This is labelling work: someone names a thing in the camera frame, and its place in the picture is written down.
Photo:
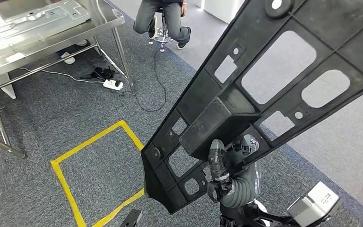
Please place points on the stainless steel workbench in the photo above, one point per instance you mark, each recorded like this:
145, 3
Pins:
75, 34

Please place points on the white cabinet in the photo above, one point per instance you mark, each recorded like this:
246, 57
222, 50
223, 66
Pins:
3, 86

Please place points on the black plastic plate frame part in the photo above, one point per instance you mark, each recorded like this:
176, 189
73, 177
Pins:
219, 122

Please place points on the black power adapter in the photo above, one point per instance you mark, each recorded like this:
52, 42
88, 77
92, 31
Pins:
101, 72

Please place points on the white power strip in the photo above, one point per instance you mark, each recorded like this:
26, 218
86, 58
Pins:
112, 84

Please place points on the chrome stool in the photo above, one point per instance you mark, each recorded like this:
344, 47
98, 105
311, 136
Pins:
163, 37

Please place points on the person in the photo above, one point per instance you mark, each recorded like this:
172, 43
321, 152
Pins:
68, 58
172, 18

